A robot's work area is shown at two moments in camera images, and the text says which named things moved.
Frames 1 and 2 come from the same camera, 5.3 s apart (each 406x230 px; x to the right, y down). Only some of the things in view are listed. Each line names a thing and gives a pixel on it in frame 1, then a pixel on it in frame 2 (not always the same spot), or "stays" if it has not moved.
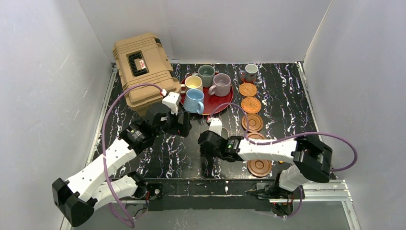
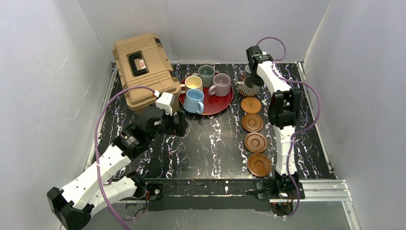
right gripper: x=205 y=143 -> x=253 y=78
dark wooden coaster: x=255 y=122 stays
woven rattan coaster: x=251 y=105 stays
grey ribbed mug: x=224 y=133 -> x=246 y=88
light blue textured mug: x=193 y=101 stays
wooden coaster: x=259 y=167 stays
